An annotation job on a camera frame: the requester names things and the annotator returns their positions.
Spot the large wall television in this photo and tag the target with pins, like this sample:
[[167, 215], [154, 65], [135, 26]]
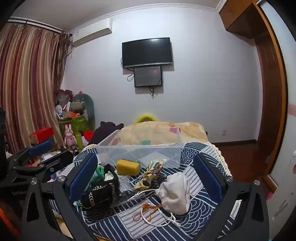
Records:
[[147, 52]]

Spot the floral fabric scarf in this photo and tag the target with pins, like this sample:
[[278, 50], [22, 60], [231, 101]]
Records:
[[153, 169]]

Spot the clear plastic storage bin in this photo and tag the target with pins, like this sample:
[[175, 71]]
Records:
[[138, 154]]

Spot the striped brown curtain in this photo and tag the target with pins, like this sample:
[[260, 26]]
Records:
[[30, 88]]

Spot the red box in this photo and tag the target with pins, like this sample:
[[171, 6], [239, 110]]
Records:
[[42, 134]]

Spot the green knitted cloth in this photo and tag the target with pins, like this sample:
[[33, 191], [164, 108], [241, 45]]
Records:
[[99, 175]]

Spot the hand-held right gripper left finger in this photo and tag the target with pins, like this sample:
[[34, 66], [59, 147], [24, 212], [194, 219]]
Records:
[[81, 179]]

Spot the curtain rail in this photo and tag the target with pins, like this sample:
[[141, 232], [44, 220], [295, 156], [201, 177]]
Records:
[[34, 24]]

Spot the green paper bag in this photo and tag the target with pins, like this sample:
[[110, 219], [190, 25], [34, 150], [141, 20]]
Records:
[[75, 126]]

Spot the white air conditioner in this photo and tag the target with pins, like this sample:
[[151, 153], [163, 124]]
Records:
[[91, 32]]

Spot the pink rabbit toy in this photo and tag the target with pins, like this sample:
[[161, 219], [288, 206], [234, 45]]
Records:
[[70, 136]]

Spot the clear bubble wrap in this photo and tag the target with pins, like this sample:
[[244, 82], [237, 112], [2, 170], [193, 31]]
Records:
[[126, 186]]

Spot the green bottle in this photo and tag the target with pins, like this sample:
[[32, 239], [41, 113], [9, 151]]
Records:
[[80, 141]]

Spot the black garment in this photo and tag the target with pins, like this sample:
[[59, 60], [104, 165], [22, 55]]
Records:
[[104, 132]]

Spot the white door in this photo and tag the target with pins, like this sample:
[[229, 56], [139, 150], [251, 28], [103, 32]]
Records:
[[291, 115]]

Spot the pile of toys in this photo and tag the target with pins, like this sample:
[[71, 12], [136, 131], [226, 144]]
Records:
[[63, 104]]

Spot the yellow sponge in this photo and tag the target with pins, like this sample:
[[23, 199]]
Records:
[[128, 167]]

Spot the white cloth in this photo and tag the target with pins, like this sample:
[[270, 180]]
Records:
[[109, 176]]

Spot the blue patterned tablecloth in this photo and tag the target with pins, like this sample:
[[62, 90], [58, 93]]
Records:
[[201, 208]]

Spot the beige printed blanket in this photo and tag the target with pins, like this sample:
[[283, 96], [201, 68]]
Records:
[[194, 132]]

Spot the yellow plush item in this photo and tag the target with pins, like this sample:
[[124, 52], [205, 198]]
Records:
[[146, 117]]

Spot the small wall monitor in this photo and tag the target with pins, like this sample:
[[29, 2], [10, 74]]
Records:
[[148, 76]]

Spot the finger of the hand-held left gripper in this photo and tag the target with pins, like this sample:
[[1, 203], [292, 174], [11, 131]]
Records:
[[41, 147], [59, 158]]

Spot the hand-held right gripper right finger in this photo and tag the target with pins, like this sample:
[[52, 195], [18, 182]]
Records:
[[208, 178]]

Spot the red cloth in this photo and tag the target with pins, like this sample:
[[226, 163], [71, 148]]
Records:
[[88, 134]]

